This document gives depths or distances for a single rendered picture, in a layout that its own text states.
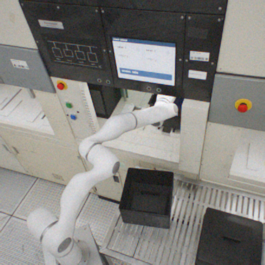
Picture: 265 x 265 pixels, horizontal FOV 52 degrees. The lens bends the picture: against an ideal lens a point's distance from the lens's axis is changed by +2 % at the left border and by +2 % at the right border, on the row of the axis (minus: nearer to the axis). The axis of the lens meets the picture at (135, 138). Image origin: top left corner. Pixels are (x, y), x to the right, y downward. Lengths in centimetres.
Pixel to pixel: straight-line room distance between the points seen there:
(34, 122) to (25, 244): 107
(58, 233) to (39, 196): 163
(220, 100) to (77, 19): 72
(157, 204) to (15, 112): 136
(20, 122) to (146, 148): 102
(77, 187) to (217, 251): 75
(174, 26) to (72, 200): 83
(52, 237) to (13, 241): 151
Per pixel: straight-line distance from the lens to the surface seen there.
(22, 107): 240
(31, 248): 265
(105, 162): 118
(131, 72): 132
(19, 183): 304
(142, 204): 169
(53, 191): 283
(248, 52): 116
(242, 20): 110
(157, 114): 137
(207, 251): 150
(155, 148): 179
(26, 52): 159
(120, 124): 120
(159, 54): 121
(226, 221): 157
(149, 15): 115
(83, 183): 122
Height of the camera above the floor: 227
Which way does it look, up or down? 49 degrees down
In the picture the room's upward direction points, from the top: 8 degrees counter-clockwise
